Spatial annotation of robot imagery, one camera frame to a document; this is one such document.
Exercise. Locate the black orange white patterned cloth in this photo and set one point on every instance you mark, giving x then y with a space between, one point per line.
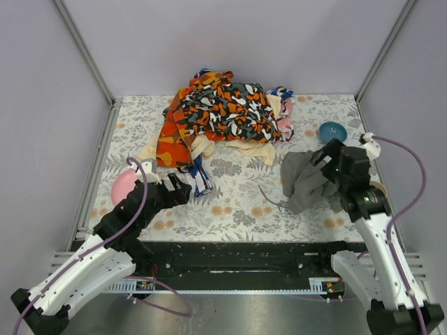
232 111

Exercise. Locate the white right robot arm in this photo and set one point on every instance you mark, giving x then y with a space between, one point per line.
393 299

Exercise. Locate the blue bowl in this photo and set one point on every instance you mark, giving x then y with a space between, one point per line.
331 130

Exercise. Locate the grey cloth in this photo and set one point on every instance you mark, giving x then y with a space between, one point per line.
304 184

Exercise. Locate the beige cup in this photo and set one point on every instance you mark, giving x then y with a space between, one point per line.
379 186

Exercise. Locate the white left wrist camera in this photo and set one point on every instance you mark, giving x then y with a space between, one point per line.
145 170

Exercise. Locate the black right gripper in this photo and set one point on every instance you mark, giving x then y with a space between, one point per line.
326 162

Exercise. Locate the orange red camouflage cloth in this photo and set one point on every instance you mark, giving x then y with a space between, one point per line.
173 147

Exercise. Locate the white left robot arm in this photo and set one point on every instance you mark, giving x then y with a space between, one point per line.
112 252

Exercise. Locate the pink white cloth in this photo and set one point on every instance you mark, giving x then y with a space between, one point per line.
282 110

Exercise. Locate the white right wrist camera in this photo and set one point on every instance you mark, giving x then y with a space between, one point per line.
370 145

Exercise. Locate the pink plate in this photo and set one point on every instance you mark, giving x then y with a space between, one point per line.
122 186

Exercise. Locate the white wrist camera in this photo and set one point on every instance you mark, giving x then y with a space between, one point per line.
145 170
370 145

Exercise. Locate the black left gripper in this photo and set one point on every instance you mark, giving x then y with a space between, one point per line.
167 192

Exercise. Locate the blue white patterned cloth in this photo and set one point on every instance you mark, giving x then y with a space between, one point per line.
197 177

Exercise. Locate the cream beige cloth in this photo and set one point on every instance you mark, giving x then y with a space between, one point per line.
202 145

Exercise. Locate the white slotted cable duct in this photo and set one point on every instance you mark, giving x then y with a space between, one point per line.
130 286

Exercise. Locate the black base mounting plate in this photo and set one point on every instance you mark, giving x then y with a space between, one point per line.
241 266

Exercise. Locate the blue white cloth behind pile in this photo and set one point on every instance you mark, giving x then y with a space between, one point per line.
282 92

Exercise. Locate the floral patterned table mat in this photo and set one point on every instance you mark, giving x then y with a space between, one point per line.
244 202

